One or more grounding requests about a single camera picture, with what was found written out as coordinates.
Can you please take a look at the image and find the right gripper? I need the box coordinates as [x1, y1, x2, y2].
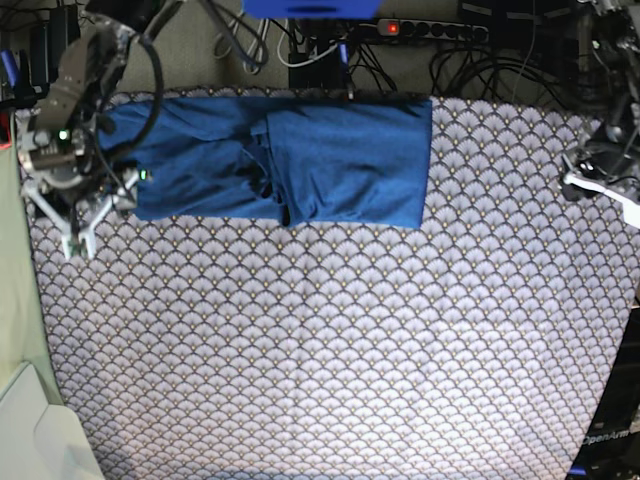
[21, 168, 150, 260]

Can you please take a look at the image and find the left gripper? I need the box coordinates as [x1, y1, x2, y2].
[560, 139, 639, 225]

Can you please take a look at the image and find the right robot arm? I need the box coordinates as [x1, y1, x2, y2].
[16, 1, 182, 259]

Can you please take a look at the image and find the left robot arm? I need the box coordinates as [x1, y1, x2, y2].
[560, 1, 639, 228]

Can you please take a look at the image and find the light green cloth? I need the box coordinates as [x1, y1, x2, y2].
[0, 144, 64, 406]

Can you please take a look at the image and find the fan-patterned tablecloth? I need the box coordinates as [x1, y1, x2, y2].
[29, 98, 639, 479]

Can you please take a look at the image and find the white plastic bin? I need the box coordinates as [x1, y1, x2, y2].
[1, 362, 103, 479]

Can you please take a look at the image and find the black power strip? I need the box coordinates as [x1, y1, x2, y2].
[376, 18, 490, 44]

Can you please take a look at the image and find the black OpenArm case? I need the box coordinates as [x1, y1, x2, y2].
[567, 305, 639, 479]

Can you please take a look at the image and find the blue handled clamp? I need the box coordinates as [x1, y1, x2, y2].
[1, 49, 37, 110]

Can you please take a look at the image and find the white looped cable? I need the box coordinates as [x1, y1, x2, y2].
[214, 14, 281, 76]

